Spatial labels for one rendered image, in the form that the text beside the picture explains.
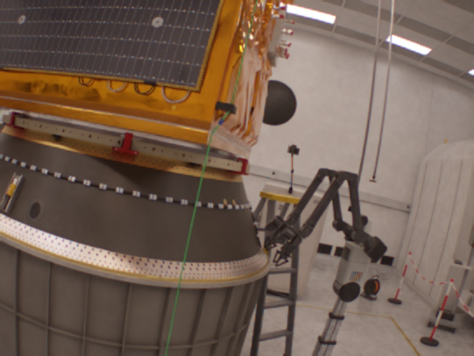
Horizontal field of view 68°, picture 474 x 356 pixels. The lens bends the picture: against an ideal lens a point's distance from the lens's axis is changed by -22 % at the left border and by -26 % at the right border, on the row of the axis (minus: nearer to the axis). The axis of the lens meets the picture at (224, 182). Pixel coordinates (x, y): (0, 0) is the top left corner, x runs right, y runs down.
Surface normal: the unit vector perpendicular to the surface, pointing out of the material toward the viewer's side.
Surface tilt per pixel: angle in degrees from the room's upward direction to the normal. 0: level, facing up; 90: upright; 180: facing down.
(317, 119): 90
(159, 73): 90
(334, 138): 90
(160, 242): 62
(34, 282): 90
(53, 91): 100
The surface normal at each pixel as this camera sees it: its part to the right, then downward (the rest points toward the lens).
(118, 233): 0.39, -0.34
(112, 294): 0.33, 0.12
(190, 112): -0.15, 0.11
